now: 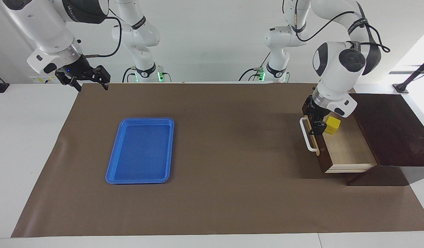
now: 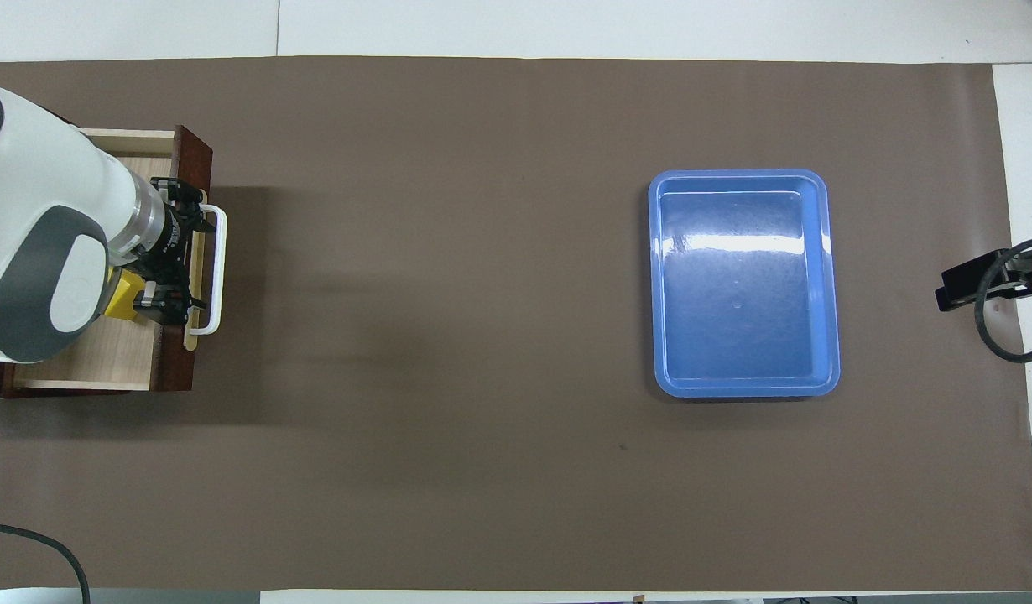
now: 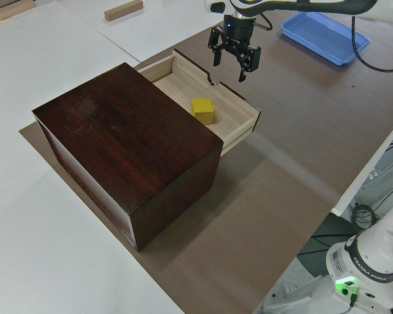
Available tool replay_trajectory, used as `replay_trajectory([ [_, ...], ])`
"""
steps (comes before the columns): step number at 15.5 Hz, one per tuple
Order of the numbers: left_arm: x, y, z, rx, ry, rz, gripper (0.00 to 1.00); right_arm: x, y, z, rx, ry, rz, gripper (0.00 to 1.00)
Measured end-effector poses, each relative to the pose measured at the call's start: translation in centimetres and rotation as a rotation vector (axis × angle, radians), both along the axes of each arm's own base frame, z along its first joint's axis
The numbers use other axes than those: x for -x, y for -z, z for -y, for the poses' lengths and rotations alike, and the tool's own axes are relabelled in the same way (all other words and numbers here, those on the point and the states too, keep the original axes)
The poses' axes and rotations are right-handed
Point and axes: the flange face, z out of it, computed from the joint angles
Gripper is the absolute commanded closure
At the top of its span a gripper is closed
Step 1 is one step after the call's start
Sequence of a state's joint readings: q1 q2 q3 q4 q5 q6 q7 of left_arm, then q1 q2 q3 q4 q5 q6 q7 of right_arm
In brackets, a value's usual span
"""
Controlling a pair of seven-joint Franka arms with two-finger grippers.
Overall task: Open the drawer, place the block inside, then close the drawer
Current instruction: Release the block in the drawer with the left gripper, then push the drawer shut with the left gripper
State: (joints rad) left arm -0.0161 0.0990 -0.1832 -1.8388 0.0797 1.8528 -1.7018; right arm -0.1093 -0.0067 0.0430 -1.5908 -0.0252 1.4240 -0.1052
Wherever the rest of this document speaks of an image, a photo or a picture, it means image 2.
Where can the wooden drawer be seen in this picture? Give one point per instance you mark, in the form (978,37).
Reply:
(105,361)

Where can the blue plastic tray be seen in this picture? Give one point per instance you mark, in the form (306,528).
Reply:
(751,268)

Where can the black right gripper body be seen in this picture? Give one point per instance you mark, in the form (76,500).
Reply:
(1028,275)

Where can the brown table mat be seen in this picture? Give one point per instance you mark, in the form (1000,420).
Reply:
(482,252)

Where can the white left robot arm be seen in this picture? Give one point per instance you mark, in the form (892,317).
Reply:
(38,184)

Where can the yellow block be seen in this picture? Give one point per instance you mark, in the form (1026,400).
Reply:
(122,302)

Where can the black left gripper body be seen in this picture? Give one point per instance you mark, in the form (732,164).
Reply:
(174,247)

